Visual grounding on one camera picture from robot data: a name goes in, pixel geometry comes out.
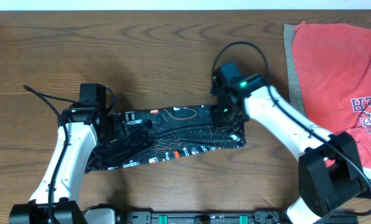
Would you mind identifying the black orange-patterned jersey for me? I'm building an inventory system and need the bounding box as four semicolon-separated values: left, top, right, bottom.
85;105;247;172

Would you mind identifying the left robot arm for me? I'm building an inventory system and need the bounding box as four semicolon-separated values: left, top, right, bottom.
9;83;129;223

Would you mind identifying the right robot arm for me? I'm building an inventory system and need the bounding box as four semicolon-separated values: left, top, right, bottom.
211;62;369;223

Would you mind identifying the grey folded cloth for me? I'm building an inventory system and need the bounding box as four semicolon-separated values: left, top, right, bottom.
283;24;306;116

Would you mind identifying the red printed t-shirt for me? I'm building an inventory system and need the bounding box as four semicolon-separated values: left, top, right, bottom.
291;22;371;169

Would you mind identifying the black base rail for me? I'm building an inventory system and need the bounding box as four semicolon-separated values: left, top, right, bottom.
116;210;291;224

